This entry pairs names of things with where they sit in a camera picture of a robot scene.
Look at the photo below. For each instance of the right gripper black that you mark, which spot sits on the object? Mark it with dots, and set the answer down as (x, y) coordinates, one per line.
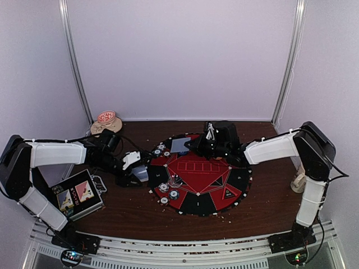
(197, 145)

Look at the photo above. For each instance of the round wooden plate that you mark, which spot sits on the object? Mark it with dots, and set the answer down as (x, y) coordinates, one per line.
(114, 126)

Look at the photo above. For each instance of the red white patterned bowl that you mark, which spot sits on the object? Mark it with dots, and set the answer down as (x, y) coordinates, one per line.
(106, 117)

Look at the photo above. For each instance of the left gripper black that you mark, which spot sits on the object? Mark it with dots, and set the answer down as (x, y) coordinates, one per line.
(124, 179)

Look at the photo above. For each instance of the dealt card sector five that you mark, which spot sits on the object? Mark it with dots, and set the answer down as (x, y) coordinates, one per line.
(179, 145)

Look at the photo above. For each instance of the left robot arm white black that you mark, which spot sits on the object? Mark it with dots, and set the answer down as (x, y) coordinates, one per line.
(23, 182)

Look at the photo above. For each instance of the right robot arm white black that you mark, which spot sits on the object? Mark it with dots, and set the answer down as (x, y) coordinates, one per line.
(314, 156)

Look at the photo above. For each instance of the aluminium poker case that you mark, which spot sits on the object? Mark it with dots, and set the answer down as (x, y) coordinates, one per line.
(79, 195)

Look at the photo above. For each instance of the brown hundred chip sector two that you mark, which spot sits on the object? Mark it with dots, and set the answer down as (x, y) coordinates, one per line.
(164, 201)

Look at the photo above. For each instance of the black triangle all-in marker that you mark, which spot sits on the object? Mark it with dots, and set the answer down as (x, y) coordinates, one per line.
(227, 193)

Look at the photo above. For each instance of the left aluminium frame post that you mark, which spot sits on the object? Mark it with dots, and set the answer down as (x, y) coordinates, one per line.
(63, 9)

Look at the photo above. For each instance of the blue playing card deck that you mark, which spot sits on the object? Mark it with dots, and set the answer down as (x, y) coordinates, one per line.
(141, 173)

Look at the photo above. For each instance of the round red black poker mat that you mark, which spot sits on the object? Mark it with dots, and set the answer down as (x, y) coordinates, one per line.
(203, 182)

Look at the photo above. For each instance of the clear acrylic dealer button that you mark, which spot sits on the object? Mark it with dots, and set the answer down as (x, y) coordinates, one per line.
(175, 181)

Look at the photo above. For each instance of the right aluminium frame post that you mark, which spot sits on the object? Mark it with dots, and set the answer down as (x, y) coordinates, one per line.
(294, 47)

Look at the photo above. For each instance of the aluminium frame post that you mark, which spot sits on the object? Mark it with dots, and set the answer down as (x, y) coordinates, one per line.
(294, 47)
(63, 9)

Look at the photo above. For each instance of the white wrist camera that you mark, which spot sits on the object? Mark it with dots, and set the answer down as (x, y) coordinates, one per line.
(130, 158)
(210, 131)

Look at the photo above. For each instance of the front aluminium rail base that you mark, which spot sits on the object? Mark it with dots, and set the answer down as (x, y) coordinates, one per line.
(250, 252)

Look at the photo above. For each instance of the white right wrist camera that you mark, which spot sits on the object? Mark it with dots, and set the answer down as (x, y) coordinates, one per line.
(210, 131)

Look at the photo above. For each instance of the cream ceramic mug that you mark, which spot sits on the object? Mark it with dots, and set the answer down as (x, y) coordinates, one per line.
(298, 184)

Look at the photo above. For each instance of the green fifty chips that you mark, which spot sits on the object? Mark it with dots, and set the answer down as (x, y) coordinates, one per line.
(157, 152)
(174, 194)

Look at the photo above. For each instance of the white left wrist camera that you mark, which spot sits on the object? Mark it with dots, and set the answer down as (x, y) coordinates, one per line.
(130, 158)

